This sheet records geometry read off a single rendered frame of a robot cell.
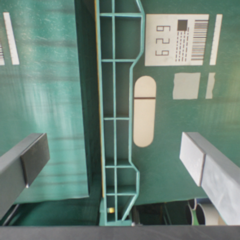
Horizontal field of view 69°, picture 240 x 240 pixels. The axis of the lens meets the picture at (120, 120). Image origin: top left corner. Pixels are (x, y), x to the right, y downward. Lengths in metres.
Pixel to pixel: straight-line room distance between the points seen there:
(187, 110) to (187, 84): 0.04
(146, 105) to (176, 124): 0.05
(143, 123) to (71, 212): 0.31
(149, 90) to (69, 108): 0.13
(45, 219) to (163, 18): 0.47
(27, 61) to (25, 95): 0.05
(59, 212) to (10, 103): 0.31
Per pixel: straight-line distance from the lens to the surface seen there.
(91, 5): 0.68
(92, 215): 0.49
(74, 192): 0.34
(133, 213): 0.35
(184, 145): 0.16
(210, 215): 0.68
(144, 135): 0.30
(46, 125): 0.29
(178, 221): 0.97
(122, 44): 0.25
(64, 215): 0.50
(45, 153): 0.17
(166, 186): 0.33
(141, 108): 0.28
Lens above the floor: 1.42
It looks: level
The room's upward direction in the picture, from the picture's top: 90 degrees counter-clockwise
